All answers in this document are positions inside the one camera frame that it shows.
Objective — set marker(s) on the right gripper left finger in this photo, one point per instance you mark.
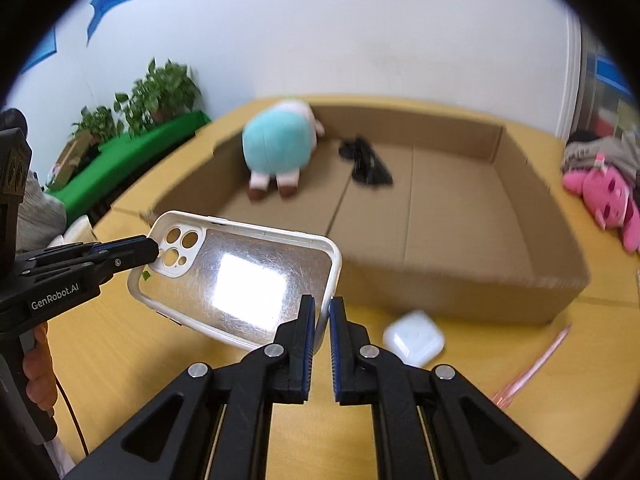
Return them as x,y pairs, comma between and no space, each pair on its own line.
212,423

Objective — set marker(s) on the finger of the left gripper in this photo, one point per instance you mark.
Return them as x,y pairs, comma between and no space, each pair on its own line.
127,253

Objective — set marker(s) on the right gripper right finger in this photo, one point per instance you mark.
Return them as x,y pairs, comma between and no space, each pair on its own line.
429,424

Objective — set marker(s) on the pink pen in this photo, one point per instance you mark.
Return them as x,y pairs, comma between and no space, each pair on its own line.
504,397

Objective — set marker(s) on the white earbuds case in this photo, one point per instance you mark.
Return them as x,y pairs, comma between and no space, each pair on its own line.
414,338

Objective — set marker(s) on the white clear phone case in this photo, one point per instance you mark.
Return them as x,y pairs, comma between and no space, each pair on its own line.
233,281

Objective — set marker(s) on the green-haired pink plush doll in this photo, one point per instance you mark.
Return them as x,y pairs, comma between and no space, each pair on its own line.
277,144

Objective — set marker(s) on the black sunglasses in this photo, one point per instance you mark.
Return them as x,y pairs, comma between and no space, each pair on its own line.
367,168

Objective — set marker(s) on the person's left hand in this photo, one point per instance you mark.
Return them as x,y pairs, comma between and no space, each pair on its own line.
38,368

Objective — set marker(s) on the green cloth covered bench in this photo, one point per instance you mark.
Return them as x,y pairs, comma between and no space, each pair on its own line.
120,163

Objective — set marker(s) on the potted green plant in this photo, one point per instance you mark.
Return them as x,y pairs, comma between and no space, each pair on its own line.
99,123
161,95

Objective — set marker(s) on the brown cardboard box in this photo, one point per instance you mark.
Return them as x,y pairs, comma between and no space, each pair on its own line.
469,228

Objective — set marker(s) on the pink plush pig toy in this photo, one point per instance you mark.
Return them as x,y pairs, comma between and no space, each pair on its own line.
608,198

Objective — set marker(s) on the beige grey cloth bag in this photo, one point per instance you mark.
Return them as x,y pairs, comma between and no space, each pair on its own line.
584,151

